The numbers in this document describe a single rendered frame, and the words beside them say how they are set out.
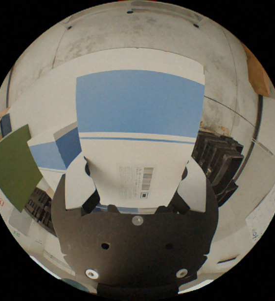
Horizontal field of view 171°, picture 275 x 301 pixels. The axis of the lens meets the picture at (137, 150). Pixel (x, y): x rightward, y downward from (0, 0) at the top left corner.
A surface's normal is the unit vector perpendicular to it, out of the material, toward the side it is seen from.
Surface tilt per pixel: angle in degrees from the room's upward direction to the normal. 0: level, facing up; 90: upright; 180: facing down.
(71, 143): 90
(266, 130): 90
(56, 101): 0
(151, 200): 0
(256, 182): 90
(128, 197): 0
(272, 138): 90
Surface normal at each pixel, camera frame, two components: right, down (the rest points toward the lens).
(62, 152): 1.00, -0.04
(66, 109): 0.00, 0.49
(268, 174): -1.00, -0.04
